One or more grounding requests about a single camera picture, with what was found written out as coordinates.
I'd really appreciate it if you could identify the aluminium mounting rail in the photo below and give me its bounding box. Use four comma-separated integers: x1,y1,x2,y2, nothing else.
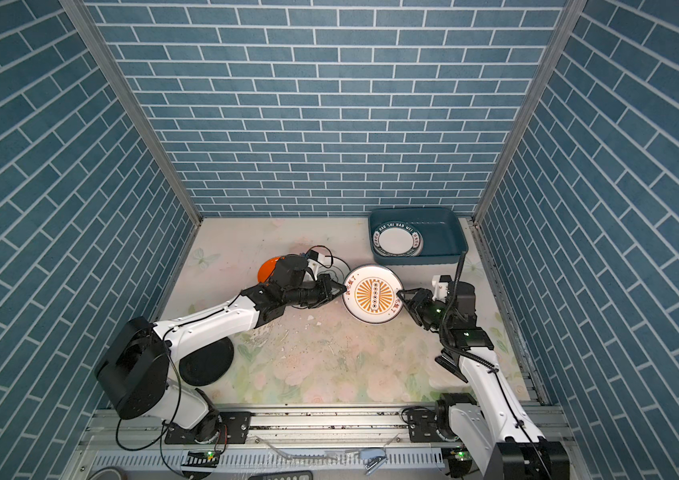
60,404,593,480

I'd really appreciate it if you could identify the orange plastic plate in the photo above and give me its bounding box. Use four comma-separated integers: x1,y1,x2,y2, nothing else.
257,257,281,283

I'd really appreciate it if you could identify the teal plastic bin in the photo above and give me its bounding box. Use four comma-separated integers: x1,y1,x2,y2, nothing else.
369,207,469,266

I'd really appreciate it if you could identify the black round plate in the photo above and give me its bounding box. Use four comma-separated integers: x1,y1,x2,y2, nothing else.
179,337,235,387

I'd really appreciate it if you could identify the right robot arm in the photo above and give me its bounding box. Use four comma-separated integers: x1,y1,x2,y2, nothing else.
397,275,571,479

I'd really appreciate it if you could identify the white plate teal lettered rim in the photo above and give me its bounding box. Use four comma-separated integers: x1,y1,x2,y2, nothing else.
371,221,423,257

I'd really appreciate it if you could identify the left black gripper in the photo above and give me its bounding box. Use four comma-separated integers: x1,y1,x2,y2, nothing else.
282,273,349,308

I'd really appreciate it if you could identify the white plate orange sunburst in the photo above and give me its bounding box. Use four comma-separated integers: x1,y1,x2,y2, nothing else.
343,265,403,325

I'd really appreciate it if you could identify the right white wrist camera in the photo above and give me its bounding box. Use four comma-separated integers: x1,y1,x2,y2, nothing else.
431,275,453,302

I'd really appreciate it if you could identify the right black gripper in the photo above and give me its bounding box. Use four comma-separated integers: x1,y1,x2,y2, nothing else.
398,287,455,333

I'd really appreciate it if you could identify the white plate clover emblem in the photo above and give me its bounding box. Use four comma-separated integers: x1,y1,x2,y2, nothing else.
317,254,351,284

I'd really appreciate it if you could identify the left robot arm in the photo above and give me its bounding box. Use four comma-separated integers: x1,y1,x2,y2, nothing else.
94,250,347,443

